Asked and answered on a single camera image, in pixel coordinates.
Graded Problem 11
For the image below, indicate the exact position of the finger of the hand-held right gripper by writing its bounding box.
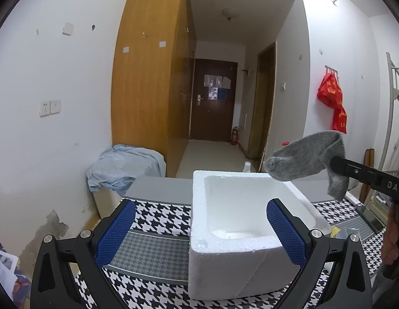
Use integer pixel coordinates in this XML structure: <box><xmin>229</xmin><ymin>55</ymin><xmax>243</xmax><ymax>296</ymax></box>
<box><xmin>331</xmin><ymin>157</ymin><xmax>379</xmax><ymax>187</ymax></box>

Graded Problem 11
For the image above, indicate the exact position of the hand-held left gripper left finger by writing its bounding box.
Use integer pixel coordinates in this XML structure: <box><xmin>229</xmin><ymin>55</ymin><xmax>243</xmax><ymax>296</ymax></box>
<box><xmin>30</xmin><ymin>199</ymin><xmax>137</xmax><ymax>309</ymax></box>

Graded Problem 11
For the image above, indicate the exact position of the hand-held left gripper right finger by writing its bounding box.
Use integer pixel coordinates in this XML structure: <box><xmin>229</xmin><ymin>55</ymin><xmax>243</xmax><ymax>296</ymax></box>
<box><xmin>266</xmin><ymin>198</ymin><xmax>374</xmax><ymax>309</ymax></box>

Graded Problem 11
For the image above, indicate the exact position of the grey sock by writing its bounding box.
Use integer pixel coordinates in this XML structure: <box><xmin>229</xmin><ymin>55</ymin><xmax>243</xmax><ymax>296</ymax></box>
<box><xmin>263</xmin><ymin>130</ymin><xmax>351</xmax><ymax>201</ymax></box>

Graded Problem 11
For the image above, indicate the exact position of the white foam box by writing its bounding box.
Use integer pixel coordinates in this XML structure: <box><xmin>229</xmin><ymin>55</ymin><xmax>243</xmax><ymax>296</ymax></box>
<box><xmin>188</xmin><ymin>169</ymin><xmax>333</xmax><ymax>301</ymax></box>

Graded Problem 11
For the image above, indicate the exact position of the person's right hand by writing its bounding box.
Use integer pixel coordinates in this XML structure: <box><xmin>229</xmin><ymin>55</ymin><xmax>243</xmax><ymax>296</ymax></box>
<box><xmin>380</xmin><ymin>204</ymin><xmax>399</xmax><ymax>264</ymax></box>

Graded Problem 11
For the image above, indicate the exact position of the black tablet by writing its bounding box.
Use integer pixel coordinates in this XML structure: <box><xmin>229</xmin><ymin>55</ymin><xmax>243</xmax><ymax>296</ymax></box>
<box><xmin>355</xmin><ymin>204</ymin><xmax>385</xmax><ymax>234</ymax></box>

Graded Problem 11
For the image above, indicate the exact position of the houndstooth patterned cloth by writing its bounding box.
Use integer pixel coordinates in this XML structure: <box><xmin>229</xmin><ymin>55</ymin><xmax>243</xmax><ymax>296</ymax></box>
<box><xmin>75</xmin><ymin>177</ymin><xmax>393</xmax><ymax>309</ymax></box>

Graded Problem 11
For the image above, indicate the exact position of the red hanging bag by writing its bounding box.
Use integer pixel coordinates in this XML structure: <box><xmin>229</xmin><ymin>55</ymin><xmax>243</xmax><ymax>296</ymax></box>
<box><xmin>317</xmin><ymin>72</ymin><xmax>343</xmax><ymax>107</ymax></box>
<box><xmin>331</xmin><ymin>105</ymin><xmax>347</xmax><ymax>134</ymax></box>

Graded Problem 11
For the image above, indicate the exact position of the light blue cloth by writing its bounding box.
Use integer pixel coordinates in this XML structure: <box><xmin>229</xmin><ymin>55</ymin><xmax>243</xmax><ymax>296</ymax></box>
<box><xmin>87</xmin><ymin>145</ymin><xmax>166</xmax><ymax>193</ymax></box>

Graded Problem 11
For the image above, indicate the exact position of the white bunk bed ladder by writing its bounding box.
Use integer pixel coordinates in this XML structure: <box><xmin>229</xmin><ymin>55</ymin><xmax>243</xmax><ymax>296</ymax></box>
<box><xmin>378</xmin><ymin>52</ymin><xmax>399</xmax><ymax>181</ymax></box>

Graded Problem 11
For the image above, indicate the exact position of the wooden side door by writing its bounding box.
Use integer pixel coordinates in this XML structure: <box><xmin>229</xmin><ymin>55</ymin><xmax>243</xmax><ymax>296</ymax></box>
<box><xmin>248</xmin><ymin>42</ymin><xmax>277</xmax><ymax>163</ymax></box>

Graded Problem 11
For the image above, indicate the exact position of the stack of papers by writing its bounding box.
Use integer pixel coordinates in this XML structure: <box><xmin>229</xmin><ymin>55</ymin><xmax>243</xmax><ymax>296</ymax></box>
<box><xmin>0</xmin><ymin>248</ymin><xmax>32</xmax><ymax>306</ymax></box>

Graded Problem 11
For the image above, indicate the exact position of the dark brown door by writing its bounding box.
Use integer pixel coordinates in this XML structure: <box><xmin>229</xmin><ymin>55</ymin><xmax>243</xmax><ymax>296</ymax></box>
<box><xmin>190</xmin><ymin>58</ymin><xmax>239</xmax><ymax>142</ymax></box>

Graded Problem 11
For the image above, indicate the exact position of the wooden wardrobe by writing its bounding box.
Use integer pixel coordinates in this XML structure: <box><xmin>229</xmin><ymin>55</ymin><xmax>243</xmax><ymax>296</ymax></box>
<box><xmin>111</xmin><ymin>0</ymin><xmax>197</xmax><ymax>178</ymax></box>

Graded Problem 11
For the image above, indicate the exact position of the blue notice sheet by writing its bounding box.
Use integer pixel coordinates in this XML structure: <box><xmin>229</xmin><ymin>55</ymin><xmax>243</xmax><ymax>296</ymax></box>
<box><xmin>208</xmin><ymin>88</ymin><xmax>227</xmax><ymax>101</ymax></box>

